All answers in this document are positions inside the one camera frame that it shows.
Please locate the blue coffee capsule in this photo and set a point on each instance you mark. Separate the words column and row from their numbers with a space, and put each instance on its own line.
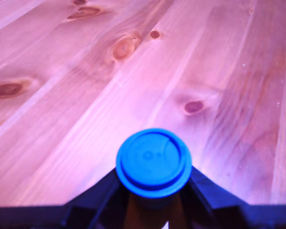
column 152, row 157

